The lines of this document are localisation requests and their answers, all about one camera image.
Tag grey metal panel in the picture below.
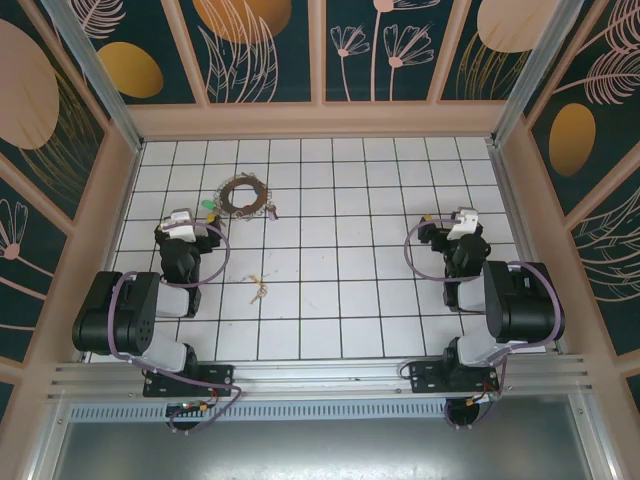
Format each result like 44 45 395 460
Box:
47 418 604 480

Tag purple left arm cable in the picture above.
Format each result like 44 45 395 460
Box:
107 222 244 434

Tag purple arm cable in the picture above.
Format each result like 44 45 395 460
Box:
403 218 566 431
107 222 244 434

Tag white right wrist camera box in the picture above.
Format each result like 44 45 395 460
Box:
446 207 482 242

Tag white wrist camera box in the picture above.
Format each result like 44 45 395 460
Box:
160 208 197 239
446 207 482 242

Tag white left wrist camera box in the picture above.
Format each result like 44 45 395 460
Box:
160 208 197 239

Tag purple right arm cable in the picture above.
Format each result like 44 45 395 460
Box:
403 218 566 431

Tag aluminium side rail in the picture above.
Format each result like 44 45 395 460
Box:
487 139 541 264

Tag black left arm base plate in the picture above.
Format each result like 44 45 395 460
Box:
143 364 235 397

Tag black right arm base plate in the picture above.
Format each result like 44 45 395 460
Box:
409 360 501 395

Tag small wired connector board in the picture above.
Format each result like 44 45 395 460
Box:
166 399 214 417
464 390 502 407

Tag aluminium mounting rail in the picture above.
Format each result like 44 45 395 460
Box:
47 353 597 401

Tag grey slotted cable duct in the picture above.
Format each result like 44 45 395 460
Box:
67 402 585 422

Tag aluminium frame post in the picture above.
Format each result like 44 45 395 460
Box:
489 0 597 147
38 0 147 154

